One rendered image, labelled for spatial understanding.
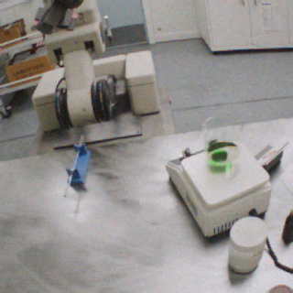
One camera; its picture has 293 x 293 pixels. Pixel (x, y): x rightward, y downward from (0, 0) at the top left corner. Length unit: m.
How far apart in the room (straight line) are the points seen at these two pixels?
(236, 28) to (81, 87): 2.00
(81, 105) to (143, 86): 0.35
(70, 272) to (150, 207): 0.20
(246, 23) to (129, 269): 2.73
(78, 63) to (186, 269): 0.97
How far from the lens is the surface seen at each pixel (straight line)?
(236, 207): 0.55
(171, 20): 3.55
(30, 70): 2.75
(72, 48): 1.34
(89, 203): 0.69
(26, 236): 0.68
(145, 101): 1.58
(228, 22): 3.04
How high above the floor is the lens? 1.22
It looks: 36 degrees down
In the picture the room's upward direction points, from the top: 11 degrees counter-clockwise
